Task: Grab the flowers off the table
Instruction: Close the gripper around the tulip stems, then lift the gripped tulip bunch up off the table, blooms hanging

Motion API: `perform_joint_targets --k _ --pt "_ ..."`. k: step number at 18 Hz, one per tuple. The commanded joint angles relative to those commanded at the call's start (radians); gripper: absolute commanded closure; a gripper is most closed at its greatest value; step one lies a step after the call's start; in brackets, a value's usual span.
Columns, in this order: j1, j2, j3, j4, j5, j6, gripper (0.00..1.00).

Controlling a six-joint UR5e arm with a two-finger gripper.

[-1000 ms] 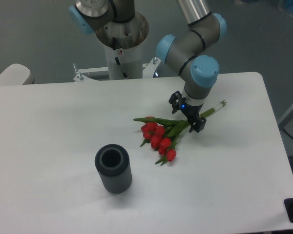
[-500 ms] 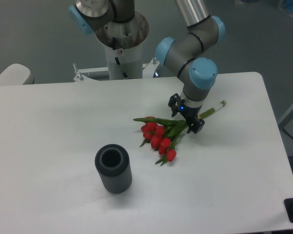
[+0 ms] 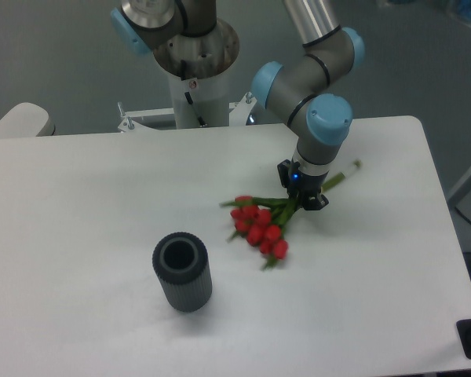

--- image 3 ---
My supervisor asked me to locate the red tulip bouquet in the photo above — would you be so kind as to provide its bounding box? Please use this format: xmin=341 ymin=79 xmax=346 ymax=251
xmin=220 ymin=159 xmax=363 ymax=270

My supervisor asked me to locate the white metal base bracket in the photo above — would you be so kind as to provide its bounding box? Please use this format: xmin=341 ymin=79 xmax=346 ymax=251
xmin=117 ymin=91 xmax=257 ymax=133

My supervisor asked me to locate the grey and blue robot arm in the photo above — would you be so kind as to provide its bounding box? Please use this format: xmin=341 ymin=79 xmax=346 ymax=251
xmin=111 ymin=1 xmax=365 ymax=210

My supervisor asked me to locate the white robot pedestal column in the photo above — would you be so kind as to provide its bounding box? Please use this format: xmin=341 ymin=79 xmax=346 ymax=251
xmin=152 ymin=20 xmax=241 ymax=130

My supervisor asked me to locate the black cable on pedestal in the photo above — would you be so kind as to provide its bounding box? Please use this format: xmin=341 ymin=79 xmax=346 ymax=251
xmin=179 ymin=59 xmax=209 ymax=129

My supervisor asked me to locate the dark grey ribbed vase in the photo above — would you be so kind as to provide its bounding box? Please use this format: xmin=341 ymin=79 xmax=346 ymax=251
xmin=152 ymin=232 xmax=213 ymax=313

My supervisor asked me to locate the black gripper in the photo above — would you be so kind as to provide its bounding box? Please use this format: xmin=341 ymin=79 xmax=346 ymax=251
xmin=277 ymin=159 xmax=329 ymax=211

